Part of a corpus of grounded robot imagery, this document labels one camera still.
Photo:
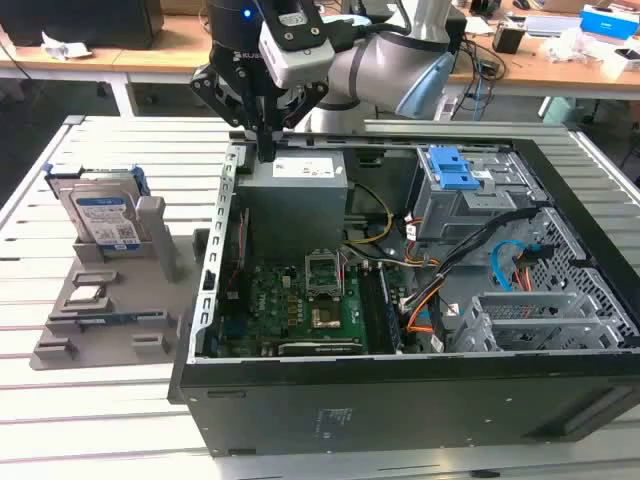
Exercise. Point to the crumpled white paper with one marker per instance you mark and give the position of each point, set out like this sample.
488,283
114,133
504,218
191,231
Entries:
65,49

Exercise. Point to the brown cardboard box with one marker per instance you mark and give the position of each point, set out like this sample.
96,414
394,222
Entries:
185,6

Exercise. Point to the grey parts rack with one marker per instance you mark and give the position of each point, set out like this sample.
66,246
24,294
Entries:
130,280

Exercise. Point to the small black box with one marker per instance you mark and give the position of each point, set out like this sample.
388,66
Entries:
507,39

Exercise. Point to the blue cardboard box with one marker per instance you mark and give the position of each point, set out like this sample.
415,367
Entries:
607,20

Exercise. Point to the silver CPU chip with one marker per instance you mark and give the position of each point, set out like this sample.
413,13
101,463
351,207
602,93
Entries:
82,295

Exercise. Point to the blue RAM stick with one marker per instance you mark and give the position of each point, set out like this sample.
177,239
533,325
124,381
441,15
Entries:
120,317

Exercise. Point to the clear plastic bags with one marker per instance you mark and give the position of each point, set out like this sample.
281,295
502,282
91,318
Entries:
575,47

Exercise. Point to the hard disk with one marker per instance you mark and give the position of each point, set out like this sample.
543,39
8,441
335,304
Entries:
102,215

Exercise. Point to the CPU socket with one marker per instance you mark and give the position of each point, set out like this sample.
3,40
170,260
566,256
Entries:
323,319

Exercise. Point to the black open PC case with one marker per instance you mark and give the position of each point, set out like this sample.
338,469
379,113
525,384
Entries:
400,410

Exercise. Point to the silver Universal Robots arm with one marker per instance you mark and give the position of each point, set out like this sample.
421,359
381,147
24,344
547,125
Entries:
380,65

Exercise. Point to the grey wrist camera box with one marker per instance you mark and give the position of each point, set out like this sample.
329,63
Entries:
295,55

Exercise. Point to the grey power supply unit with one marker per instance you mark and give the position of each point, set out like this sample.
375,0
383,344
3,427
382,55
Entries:
290,210

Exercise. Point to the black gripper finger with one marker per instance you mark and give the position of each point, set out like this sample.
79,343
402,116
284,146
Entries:
215,90
305,102

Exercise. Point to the grey metal drive cage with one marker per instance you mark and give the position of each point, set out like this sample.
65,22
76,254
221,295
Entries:
450,215

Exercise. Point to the green motherboard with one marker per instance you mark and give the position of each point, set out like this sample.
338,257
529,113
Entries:
270,300

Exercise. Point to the wooden desk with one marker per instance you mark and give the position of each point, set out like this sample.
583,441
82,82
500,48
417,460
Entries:
175,55

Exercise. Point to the black RAM slot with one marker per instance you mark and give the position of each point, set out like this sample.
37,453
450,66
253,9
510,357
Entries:
370,310

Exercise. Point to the white power strip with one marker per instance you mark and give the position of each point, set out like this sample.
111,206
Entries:
446,107

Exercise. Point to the large black box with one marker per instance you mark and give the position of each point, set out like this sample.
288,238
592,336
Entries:
75,22

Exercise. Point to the blue plastic drive latch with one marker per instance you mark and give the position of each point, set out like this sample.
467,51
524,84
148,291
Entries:
452,170

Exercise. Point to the black graphics card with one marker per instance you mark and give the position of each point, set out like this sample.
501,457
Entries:
320,347

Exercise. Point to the pale green bin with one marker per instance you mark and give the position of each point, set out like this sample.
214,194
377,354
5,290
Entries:
557,111

